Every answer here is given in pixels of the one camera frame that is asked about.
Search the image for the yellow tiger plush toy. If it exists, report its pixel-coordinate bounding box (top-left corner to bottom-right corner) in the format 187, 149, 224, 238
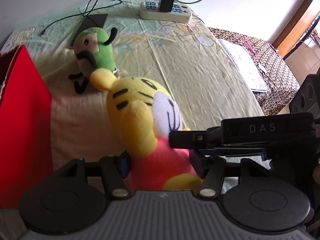
89, 68, 202, 192

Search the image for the green avocado plush toy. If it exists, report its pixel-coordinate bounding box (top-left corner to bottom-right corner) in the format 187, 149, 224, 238
68, 27, 118, 94

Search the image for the brown patterned bedspread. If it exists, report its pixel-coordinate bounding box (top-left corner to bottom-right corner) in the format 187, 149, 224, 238
209, 27, 300, 115

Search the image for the cartoon print bed sheet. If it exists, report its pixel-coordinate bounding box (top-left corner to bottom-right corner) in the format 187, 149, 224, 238
1, 1, 263, 171

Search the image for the open notebook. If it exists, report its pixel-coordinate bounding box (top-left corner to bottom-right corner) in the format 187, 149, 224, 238
218, 38, 270, 93

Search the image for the red cardboard box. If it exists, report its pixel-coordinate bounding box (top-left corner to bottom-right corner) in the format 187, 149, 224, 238
1, 45, 53, 209

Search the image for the white power strip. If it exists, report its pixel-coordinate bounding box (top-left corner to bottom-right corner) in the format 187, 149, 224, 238
139, 1, 193, 23

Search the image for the black smartphone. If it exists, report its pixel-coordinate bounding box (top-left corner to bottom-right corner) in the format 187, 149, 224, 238
70, 14, 108, 48

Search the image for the black charging cable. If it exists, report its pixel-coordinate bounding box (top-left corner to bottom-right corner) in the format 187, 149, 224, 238
39, 0, 175, 37

